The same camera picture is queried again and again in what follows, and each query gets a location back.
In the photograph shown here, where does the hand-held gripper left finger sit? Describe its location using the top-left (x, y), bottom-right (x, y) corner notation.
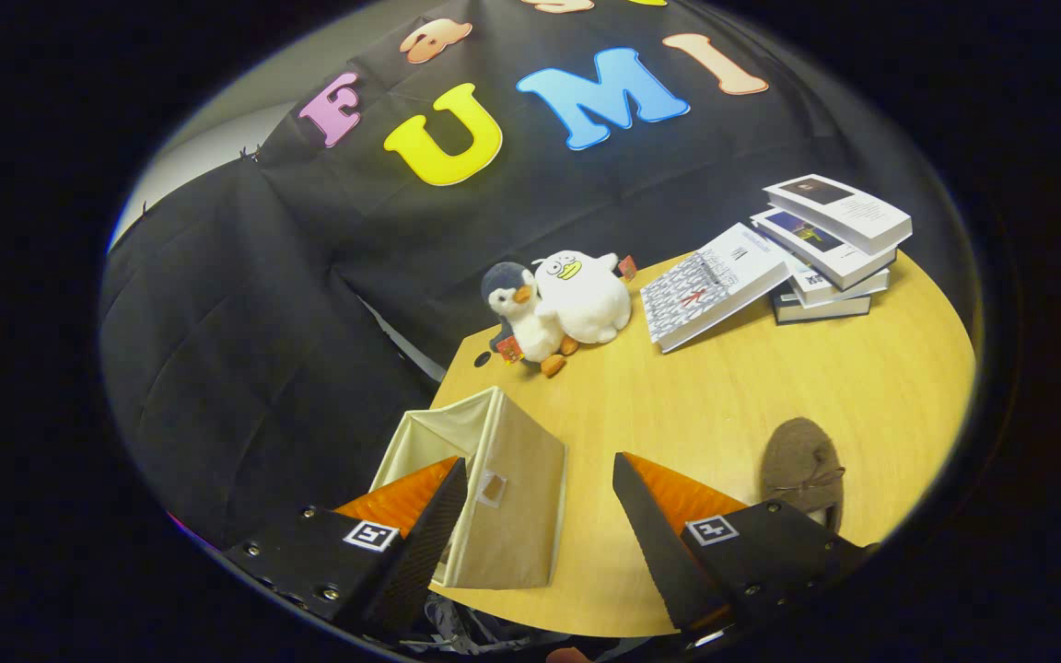
top-left (222, 456), bottom-right (469, 636)

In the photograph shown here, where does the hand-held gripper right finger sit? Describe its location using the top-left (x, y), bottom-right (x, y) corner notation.
top-left (612, 451), bottom-right (872, 632)

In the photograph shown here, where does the beige fabric storage box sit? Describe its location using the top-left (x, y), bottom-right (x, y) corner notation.
top-left (369, 385), bottom-right (570, 590)

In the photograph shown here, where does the brown fuzzy shoe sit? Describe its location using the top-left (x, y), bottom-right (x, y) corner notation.
top-left (761, 417), bottom-right (847, 535)

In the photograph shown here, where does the black backdrop cloth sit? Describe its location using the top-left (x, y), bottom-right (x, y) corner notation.
top-left (98, 0), bottom-right (983, 553)

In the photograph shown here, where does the grey white penguin plush toy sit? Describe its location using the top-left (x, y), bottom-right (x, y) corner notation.
top-left (480, 262), bottom-right (579, 378)

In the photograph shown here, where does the patterned cover book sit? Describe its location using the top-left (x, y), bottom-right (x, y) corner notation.
top-left (639, 222), bottom-right (794, 355)

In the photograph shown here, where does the white duck plush toy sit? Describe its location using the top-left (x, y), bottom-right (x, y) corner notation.
top-left (530, 250), bottom-right (637, 346)

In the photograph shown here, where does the dark grey book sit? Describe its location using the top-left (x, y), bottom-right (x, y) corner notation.
top-left (770, 285), bottom-right (874, 326)

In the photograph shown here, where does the thin white book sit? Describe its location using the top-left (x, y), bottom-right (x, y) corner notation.
top-left (784, 262), bottom-right (891, 308)

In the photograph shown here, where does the white book with blue picture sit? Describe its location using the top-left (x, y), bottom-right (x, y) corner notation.
top-left (750, 207), bottom-right (900, 291)

